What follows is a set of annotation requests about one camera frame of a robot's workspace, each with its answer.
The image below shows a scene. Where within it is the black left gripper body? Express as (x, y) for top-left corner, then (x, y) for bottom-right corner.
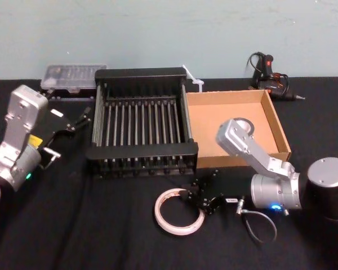
(29, 107), (77, 151)

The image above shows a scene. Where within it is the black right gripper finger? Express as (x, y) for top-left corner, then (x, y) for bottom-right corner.
(200, 193), (225, 217)
(180, 170), (218, 204)

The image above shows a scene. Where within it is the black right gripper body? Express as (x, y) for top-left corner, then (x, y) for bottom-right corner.
(214, 179), (255, 216)

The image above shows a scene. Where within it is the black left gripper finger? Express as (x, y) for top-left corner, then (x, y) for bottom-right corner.
(66, 106), (92, 133)
(39, 87), (59, 101)

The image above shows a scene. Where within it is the roll of white tape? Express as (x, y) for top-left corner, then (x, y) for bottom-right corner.
(154, 188), (206, 237)

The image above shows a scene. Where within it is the clear plastic case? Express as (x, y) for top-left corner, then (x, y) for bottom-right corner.
(41, 64), (108, 95)

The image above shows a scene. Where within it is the black rack with steel bars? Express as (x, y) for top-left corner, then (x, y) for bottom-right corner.
(85, 66), (199, 180)

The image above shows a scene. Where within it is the shallow brown cardboard tray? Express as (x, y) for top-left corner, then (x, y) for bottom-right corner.
(185, 89), (292, 169)

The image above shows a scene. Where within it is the small white three-armed plastic piece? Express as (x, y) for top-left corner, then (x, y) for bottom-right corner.
(181, 64), (206, 93)

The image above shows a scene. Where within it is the black table cloth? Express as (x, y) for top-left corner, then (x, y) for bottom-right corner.
(0, 75), (338, 270)

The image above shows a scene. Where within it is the plain pale wall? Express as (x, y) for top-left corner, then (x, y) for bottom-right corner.
(0, 0), (338, 82)

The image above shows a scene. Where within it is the black corded tool red switch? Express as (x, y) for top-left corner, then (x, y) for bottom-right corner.
(246, 51), (306, 102)

